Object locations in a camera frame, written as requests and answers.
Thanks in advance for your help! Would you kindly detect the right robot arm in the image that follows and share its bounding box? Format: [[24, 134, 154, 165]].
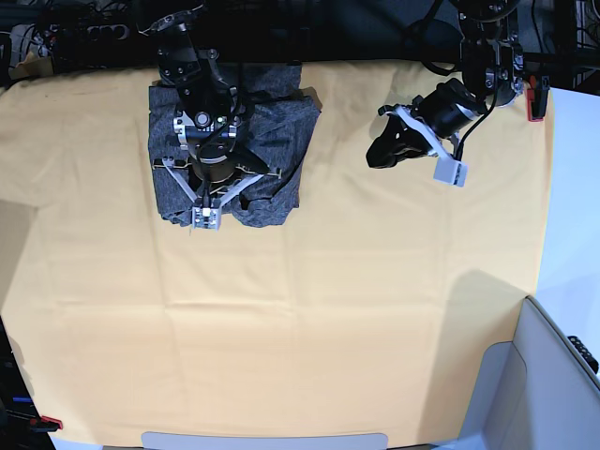
[[134, 1, 270, 216]]

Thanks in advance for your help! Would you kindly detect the red clamp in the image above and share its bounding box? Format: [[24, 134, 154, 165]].
[[526, 74, 550, 122], [28, 416, 63, 433]]

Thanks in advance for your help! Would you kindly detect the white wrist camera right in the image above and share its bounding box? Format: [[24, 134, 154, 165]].
[[191, 205, 222, 231]]

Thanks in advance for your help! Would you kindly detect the red clamp right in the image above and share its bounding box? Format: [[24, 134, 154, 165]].
[[526, 74, 550, 122]]

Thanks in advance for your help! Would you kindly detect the white storage bin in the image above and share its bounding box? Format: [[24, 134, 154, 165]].
[[456, 296, 599, 449]]

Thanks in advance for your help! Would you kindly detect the black remote on bin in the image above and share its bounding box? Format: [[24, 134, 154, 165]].
[[567, 336, 599, 375]]

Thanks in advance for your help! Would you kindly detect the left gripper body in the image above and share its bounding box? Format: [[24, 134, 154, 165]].
[[378, 79, 487, 157]]

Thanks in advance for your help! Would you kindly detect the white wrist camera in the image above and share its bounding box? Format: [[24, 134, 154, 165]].
[[433, 157, 468, 188], [191, 205, 222, 231]]

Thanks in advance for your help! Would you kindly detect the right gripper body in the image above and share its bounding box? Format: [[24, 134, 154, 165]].
[[152, 140, 281, 208]]

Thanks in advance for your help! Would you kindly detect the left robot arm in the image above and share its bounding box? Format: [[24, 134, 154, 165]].
[[366, 1, 524, 169]]

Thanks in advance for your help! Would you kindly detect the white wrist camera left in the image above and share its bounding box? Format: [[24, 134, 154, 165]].
[[433, 157, 468, 188]]

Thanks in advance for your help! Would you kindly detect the yellow table cloth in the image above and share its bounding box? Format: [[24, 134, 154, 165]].
[[1, 63, 554, 446]]

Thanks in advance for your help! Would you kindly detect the red clamp left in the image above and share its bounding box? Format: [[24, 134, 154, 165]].
[[28, 416, 63, 433]]

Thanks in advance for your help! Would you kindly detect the grey long-sleeve T-shirt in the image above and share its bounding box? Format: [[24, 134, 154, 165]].
[[148, 65, 320, 228]]

